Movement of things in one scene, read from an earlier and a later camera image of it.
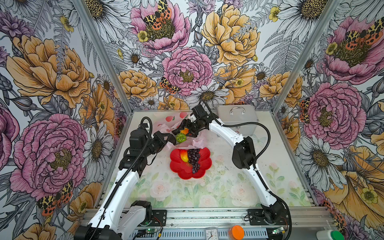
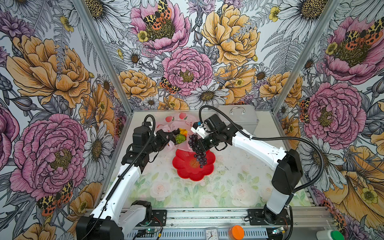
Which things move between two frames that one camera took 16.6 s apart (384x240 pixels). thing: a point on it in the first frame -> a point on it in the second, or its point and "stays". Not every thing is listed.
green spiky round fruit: x=180 y=137 stays
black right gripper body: x=196 y=125 -> x=209 y=141
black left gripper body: x=157 y=143 stays
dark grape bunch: x=194 y=156 -> x=200 y=156
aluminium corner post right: x=327 y=15 stays
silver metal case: x=231 y=114 stays
